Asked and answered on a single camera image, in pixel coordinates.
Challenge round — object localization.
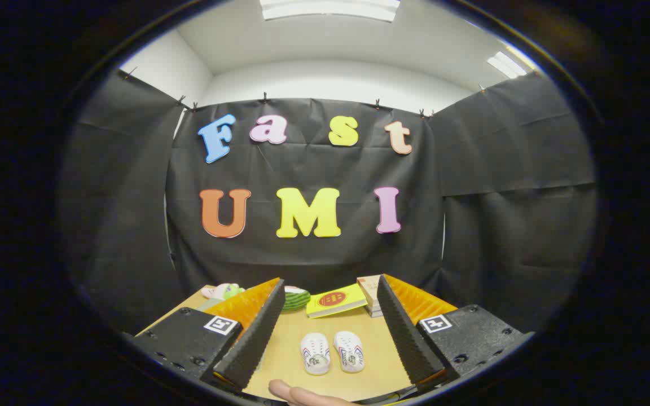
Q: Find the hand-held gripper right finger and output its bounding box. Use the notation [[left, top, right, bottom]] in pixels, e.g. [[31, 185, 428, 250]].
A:
[[376, 274, 533, 390]]

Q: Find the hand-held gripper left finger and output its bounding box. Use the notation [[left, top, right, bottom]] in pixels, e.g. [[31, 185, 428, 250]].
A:
[[130, 276, 286, 392]]

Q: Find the white shoe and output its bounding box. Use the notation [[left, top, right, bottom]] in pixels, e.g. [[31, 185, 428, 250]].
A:
[[333, 330, 366, 373], [300, 332, 332, 376]]

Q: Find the watermelon slice plush toy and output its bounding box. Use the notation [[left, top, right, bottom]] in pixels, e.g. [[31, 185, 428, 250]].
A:
[[283, 286, 312, 312]]

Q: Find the pink and green plush toy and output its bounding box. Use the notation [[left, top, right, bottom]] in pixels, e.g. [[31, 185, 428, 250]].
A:
[[201, 283, 245, 301]]

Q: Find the beige cover book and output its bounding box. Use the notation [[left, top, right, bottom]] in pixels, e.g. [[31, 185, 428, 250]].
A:
[[357, 275, 383, 299]]

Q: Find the yellow book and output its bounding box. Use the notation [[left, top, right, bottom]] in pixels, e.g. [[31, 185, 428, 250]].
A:
[[306, 283, 368, 319]]

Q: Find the small ceiling light panel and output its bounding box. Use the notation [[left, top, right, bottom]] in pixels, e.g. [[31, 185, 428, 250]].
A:
[[487, 51, 529, 80]]

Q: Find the large ceiling light panel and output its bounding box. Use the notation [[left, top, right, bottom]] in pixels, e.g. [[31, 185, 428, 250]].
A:
[[260, 0, 402, 22]]

